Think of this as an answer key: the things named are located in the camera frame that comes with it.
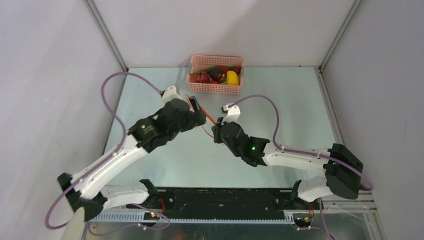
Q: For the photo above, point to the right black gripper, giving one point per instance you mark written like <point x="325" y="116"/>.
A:
<point x="220" y="131"/>

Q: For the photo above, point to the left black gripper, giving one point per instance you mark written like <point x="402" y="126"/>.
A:
<point x="195" y="119"/>

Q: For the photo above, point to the clear zip bag orange zipper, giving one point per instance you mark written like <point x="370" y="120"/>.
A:
<point x="208" y="117"/>

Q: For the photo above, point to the pink plastic basket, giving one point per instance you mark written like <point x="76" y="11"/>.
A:
<point x="199" y="62"/>

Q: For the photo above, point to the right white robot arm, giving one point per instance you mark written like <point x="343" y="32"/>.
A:
<point x="338" y="169"/>

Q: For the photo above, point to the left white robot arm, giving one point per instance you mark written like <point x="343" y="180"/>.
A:
<point x="89" y="188"/>

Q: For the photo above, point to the red grape bunch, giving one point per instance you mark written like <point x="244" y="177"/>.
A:
<point x="201" y="78"/>

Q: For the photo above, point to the yellow mango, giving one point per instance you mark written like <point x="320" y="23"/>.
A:
<point x="232" y="78"/>

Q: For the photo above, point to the red strawberry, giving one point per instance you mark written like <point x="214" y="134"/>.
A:
<point x="237" y="69"/>

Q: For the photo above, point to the right green circuit board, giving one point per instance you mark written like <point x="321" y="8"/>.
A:
<point x="302" y="222"/>

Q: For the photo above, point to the green circuit board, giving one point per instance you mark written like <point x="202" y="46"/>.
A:
<point x="302" y="222"/>
<point x="151" y="216"/>

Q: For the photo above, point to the left green circuit board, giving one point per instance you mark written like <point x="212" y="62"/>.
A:
<point x="151" y="216"/>

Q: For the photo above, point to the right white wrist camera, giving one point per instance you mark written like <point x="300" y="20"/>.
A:
<point x="231" y="113"/>

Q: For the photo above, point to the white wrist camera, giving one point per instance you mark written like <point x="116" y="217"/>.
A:
<point x="169" y="94"/>
<point x="231" y="113"/>

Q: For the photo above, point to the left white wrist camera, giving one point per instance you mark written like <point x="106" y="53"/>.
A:
<point x="169" y="94"/>

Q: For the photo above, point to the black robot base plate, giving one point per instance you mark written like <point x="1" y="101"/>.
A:
<point x="237" y="203"/>

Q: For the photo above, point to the grey slotted cable duct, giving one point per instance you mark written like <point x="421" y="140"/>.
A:
<point x="137" y="217"/>

